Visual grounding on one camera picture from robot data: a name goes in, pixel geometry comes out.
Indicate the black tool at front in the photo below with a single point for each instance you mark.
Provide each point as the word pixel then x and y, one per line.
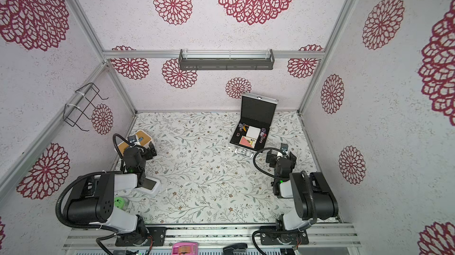
pixel 236 249

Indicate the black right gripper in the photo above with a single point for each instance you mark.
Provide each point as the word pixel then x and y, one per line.
pixel 278 157

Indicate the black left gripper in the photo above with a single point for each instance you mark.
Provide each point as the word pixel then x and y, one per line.
pixel 149 155

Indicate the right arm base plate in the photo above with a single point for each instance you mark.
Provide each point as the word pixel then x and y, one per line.
pixel 270 237

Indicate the white small scale device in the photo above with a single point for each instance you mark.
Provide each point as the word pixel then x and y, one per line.
pixel 150 187

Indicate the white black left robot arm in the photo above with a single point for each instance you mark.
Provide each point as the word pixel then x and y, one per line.
pixel 89 201

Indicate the pink tool at front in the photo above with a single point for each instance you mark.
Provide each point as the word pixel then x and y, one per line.
pixel 185 248

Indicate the green tape roll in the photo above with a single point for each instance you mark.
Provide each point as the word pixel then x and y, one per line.
pixel 121 203

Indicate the aluminium poker set case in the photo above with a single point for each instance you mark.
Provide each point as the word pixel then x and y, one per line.
pixel 257 111

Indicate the red playing card deck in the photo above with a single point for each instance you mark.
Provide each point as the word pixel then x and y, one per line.
pixel 247 142

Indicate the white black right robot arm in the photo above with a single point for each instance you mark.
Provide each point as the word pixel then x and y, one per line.
pixel 312 197

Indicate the white card box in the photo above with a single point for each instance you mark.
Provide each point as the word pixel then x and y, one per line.
pixel 253 132

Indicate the black wire wall rack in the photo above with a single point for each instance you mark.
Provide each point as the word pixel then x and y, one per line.
pixel 75 111

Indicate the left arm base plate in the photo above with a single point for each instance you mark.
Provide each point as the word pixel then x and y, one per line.
pixel 149 236

